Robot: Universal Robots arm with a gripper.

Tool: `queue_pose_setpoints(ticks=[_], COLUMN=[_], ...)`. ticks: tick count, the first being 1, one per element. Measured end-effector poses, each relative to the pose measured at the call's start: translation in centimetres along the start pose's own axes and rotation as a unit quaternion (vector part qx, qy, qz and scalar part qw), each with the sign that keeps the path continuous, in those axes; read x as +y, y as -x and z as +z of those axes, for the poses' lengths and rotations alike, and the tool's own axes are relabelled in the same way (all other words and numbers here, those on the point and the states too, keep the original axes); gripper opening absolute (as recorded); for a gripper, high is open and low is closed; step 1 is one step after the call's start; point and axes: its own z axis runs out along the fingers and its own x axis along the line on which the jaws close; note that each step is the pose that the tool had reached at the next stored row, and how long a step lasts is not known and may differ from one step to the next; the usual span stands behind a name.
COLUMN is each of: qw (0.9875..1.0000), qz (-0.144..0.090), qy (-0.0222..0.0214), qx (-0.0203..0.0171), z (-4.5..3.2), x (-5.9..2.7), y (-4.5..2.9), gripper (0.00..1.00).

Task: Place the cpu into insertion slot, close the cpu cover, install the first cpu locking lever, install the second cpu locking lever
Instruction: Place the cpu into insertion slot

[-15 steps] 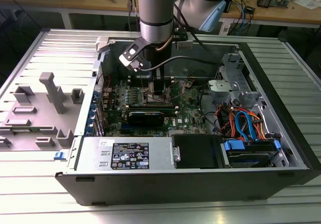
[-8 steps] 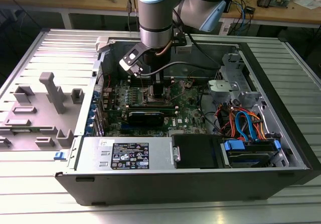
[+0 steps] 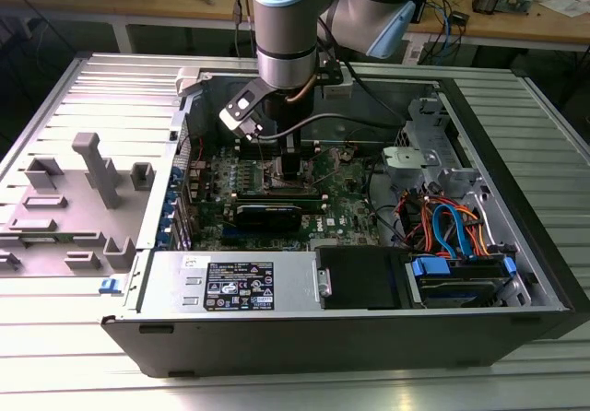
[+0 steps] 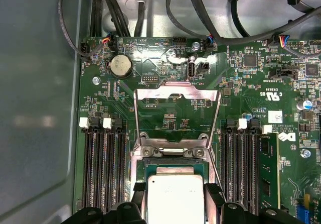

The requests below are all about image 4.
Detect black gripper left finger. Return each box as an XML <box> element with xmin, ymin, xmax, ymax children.
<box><xmin>61</xmin><ymin>182</ymin><xmax>149</xmax><ymax>224</ymax></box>

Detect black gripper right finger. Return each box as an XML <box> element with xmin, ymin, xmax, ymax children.
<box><xmin>204</xmin><ymin>182</ymin><xmax>305</xmax><ymax>224</ymax></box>

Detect silver CPU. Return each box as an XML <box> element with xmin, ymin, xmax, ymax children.
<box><xmin>144</xmin><ymin>163</ymin><xmax>209</xmax><ymax>224</ymax></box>

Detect metal socket cover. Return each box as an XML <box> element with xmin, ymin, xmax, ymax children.
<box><xmin>134</xmin><ymin>81</ymin><xmax>223</xmax><ymax>157</ymax></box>

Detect metal locking lever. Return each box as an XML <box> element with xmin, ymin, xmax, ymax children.
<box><xmin>207</xmin><ymin>146</ymin><xmax>228</xmax><ymax>202</ymax></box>

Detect black RAM slot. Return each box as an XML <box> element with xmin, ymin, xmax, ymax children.
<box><xmin>89</xmin><ymin>118</ymin><xmax>103</xmax><ymax>209</ymax></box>
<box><xmin>234</xmin><ymin>118</ymin><xmax>248</xmax><ymax>207</ymax></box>
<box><xmin>247</xmin><ymin>118</ymin><xmax>260</xmax><ymax>209</ymax></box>
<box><xmin>220</xmin><ymin>118</ymin><xmax>235</xmax><ymax>202</ymax></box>
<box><xmin>102</xmin><ymin>118</ymin><xmax>115</xmax><ymax>209</ymax></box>
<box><xmin>113</xmin><ymin>118</ymin><xmax>129</xmax><ymax>207</ymax></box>
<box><xmin>79</xmin><ymin>117</ymin><xmax>93</xmax><ymax>208</ymax></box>

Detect CPU socket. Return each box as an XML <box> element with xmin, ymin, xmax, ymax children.
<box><xmin>129</xmin><ymin>133</ymin><xmax>219</xmax><ymax>209</ymax></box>

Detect green RAM stick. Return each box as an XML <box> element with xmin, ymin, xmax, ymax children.
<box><xmin>259</xmin><ymin>125</ymin><xmax>281</xmax><ymax>209</ymax></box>

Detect green motherboard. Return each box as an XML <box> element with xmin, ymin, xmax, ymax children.
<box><xmin>75</xmin><ymin>35</ymin><xmax>321</xmax><ymax>224</ymax></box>

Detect silver internal USB port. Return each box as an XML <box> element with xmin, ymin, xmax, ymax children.
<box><xmin>187</xmin><ymin>60</ymin><xmax>198</xmax><ymax>81</ymax></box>

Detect silver coin cell battery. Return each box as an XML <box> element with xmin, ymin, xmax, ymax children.
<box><xmin>107</xmin><ymin>54</ymin><xmax>133</xmax><ymax>79</ymax></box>

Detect black open PC case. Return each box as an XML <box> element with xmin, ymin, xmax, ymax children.
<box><xmin>0</xmin><ymin>0</ymin><xmax>321</xmax><ymax>224</ymax></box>

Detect black fan connector coloured wires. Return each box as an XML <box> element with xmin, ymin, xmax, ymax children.
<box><xmin>102</xmin><ymin>35</ymin><xmax>118</xmax><ymax>53</ymax></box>
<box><xmin>204</xmin><ymin>34</ymin><xmax>218</xmax><ymax>53</ymax></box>
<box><xmin>266</xmin><ymin>34</ymin><xmax>291</xmax><ymax>49</ymax></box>

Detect black cable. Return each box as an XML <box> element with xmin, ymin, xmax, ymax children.
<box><xmin>165</xmin><ymin>0</ymin><xmax>228</xmax><ymax>43</ymax></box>
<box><xmin>133</xmin><ymin>0</ymin><xmax>153</xmax><ymax>38</ymax></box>
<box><xmin>229</xmin><ymin>0</ymin><xmax>252</xmax><ymax>38</ymax></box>
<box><xmin>89</xmin><ymin>0</ymin><xmax>104</xmax><ymax>38</ymax></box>
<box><xmin>99</xmin><ymin>0</ymin><xmax>131</xmax><ymax>38</ymax></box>

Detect thick grey cable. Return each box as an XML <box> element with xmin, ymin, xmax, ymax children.
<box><xmin>214</xmin><ymin>5</ymin><xmax>321</xmax><ymax>47</ymax></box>

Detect grey braided cable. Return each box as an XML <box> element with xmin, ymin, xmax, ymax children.
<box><xmin>57</xmin><ymin>0</ymin><xmax>107</xmax><ymax>59</ymax></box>

